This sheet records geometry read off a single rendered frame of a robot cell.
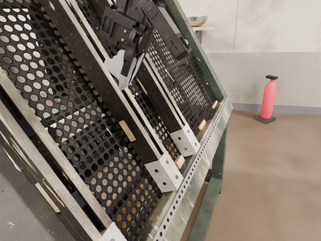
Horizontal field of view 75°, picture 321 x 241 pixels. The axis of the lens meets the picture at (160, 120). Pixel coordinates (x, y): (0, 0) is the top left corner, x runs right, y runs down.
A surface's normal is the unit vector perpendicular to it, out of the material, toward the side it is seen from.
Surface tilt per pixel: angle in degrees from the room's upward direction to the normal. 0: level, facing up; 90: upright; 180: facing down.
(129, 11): 90
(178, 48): 87
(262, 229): 0
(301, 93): 90
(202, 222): 0
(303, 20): 90
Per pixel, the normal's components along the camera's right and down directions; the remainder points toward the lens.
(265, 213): -0.06, -0.89
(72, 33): -0.43, 0.43
